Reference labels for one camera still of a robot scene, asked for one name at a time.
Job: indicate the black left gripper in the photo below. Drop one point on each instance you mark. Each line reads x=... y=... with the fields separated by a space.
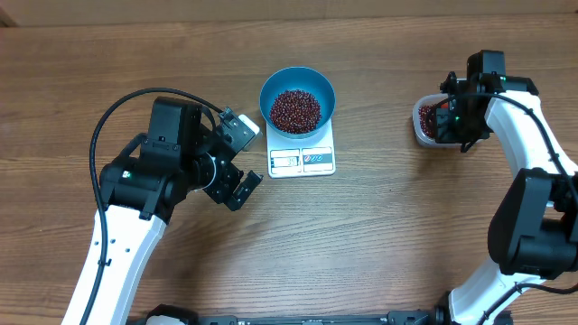
x=237 y=199

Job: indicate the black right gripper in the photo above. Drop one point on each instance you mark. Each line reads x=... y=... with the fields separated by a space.
x=444 y=134

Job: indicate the red beans in bowl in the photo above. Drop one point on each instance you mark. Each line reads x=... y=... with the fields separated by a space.
x=295 y=112

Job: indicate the blue bowl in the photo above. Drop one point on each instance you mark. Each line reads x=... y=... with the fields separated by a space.
x=302 y=78

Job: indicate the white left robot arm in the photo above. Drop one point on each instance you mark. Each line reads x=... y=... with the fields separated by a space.
x=122 y=244

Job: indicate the clear plastic container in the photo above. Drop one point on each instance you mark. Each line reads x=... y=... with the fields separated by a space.
x=422 y=138

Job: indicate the white kitchen scale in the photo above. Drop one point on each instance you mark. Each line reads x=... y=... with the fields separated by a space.
x=305 y=157

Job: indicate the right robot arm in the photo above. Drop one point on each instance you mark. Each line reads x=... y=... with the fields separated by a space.
x=532 y=237

